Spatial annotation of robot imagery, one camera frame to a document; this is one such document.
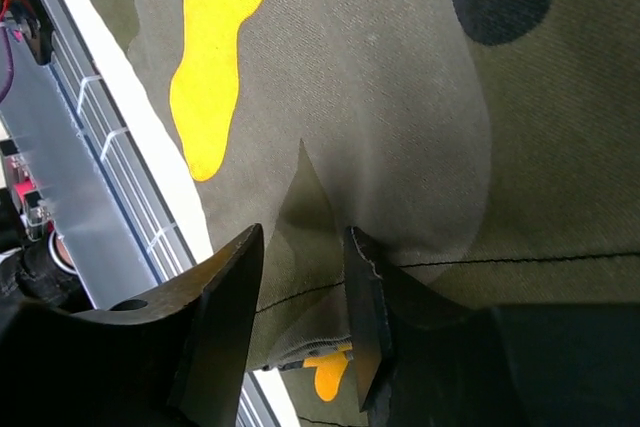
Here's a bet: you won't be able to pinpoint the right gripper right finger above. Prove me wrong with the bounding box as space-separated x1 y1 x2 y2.
344 227 639 426

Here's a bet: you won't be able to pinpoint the yellow camouflage trousers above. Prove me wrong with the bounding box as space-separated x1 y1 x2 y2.
89 0 639 426

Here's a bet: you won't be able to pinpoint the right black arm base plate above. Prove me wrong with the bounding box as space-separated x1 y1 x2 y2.
1 0 53 65

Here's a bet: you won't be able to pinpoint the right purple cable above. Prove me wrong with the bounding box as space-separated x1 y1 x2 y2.
0 21 16 108

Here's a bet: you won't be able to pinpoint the aluminium front rail frame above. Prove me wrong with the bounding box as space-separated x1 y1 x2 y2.
1 0 278 426

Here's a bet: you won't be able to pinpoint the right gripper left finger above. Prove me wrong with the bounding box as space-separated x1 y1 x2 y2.
1 224 264 426

